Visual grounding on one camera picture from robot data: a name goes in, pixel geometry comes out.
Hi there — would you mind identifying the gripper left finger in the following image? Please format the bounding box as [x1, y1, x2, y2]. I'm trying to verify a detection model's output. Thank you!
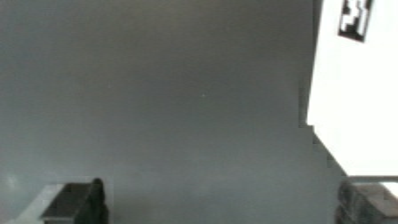
[40, 178, 109, 224]

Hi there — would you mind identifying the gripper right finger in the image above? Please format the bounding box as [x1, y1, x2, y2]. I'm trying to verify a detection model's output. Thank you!
[335, 180, 398, 224]

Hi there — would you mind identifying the white drawer cabinet box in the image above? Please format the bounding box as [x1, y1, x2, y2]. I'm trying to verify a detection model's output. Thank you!
[308, 0, 398, 176]

